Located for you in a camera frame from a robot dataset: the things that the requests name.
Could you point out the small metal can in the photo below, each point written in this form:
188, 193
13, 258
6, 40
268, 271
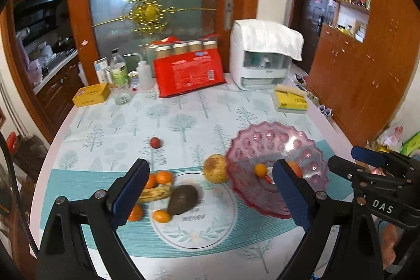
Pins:
133, 81

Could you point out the spotted yellow banana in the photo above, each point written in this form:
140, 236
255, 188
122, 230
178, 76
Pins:
154, 195

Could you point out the row of shoes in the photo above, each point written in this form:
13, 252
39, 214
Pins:
311, 96

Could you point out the dark entrance door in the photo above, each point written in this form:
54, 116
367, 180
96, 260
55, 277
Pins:
311, 24

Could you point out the wooden kitchen counter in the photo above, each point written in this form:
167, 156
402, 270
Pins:
55, 83

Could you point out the wooden cabinet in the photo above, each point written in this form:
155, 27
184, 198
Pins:
361, 70

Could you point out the gold door ornament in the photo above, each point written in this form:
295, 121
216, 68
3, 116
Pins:
149, 9

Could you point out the white plastic bag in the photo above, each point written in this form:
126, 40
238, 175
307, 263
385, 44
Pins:
390, 137

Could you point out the small yellowish mandarin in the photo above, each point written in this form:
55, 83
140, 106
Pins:
261, 169
161, 216

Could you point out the white plastic bottle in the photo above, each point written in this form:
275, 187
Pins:
145, 76

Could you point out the red lychee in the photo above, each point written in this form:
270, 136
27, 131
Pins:
269, 180
156, 142

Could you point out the person's right hand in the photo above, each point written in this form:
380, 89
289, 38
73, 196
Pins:
390, 240

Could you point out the green label clear bottle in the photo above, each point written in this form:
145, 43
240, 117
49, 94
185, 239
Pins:
118, 71

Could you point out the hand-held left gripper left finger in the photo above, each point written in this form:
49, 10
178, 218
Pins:
131, 194

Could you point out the white countertop appliance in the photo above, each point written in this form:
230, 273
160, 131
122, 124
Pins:
262, 76

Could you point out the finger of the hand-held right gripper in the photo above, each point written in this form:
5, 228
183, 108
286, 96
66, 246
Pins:
367, 155
347, 168

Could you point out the clear glass cup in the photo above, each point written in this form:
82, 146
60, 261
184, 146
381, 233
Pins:
120, 96

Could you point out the yellow speckled pear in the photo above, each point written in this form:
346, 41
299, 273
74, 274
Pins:
215, 168

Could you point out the white cloth cover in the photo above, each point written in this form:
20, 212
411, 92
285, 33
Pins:
269, 34

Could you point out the yellow green packet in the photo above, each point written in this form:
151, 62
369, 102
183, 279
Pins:
411, 144

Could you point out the pink plastic fruit plate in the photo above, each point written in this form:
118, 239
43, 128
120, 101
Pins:
262, 142

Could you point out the dark green avocado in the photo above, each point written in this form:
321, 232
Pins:
182, 199

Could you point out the tree print tablecloth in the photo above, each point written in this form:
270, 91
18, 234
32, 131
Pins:
183, 122

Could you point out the yellow tissue pack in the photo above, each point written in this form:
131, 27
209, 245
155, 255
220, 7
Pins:
290, 101

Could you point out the yellow cardboard box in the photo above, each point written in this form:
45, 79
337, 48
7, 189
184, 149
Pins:
90, 94

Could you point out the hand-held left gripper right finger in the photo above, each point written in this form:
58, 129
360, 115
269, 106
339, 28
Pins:
292, 194

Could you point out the white carton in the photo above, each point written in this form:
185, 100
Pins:
100, 70

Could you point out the red paper cup package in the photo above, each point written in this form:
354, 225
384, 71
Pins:
190, 70

